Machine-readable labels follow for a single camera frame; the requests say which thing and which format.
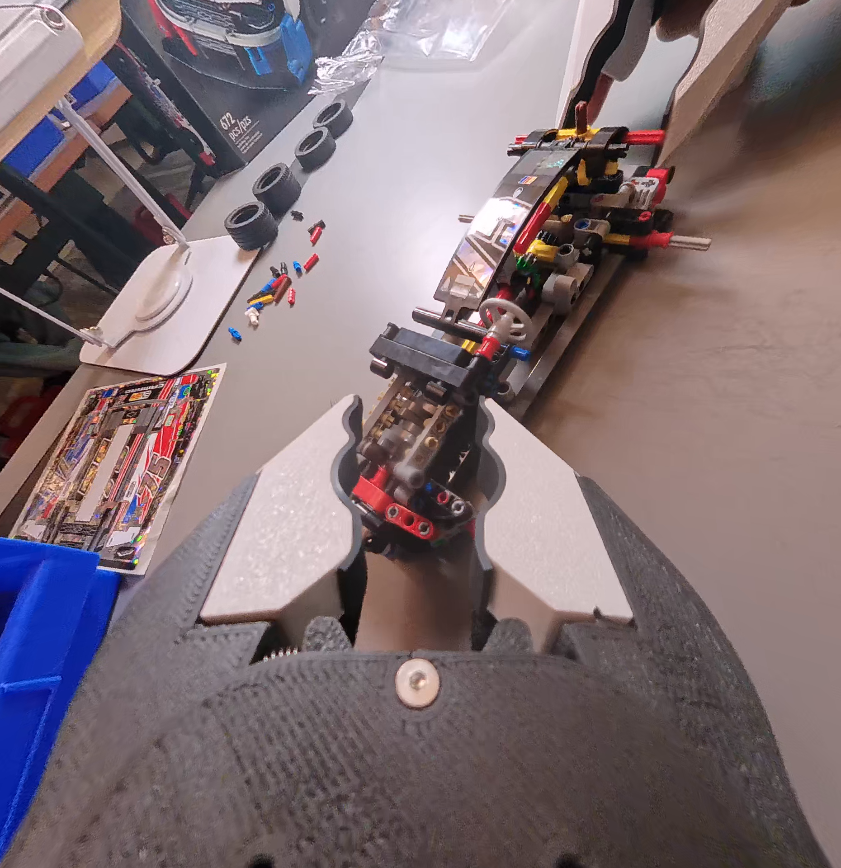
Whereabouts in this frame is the crumpled clear plastic bag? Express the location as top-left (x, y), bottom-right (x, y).
top-left (308, 0), bottom-right (518, 97)

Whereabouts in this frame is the pile of small lego pieces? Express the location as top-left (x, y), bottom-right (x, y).
top-left (244, 252), bottom-right (321, 328)

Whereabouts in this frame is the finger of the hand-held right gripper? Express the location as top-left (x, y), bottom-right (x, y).
top-left (556, 0), bottom-right (657, 128)
top-left (658, 0), bottom-right (796, 165)

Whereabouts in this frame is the black rubber lego tire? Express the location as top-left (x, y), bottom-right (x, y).
top-left (312, 99), bottom-right (355, 138)
top-left (252, 163), bottom-right (302, 213)
top-left (294, 127), bottom-right (339, 172)
top-left (223, 200), bottom-right (280, 252)

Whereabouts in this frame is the person's right hand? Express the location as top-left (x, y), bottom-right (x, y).
top-left (654, 0), bottom-right (717, 43)

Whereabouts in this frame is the blue box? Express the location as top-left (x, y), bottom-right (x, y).
top-left (1, 60), bottom-right (120, 175)

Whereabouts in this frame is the white book stand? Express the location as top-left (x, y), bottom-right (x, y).
top-left (0, 3), bottom-right (262, 378)

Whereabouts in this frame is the dark lego set box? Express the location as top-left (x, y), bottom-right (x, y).
top-left (118, 0), bottom-right (375, 180)

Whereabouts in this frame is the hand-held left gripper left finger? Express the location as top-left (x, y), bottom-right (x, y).
top-left (200, 395), bottom-right (367, 645)

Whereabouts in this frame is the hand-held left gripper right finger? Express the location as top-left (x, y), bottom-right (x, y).
top-left (471, 396), bottom-right (633, 653)

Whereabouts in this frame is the black yellow lego wing assembly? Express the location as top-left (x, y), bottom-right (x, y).
top-left (412, 102), bottom-right (667, 328)

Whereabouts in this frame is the lego car chassis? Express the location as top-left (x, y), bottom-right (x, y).
top-left (353, 125), bottom-right (713, 558)

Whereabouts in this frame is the lego instruction booklet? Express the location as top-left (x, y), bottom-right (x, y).
top-left (10, 363), bottom-right (229, 577)

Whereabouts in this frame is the blue plastic storage bin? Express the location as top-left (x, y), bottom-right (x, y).
top-left (0, 534), bottom-right (123, 868)

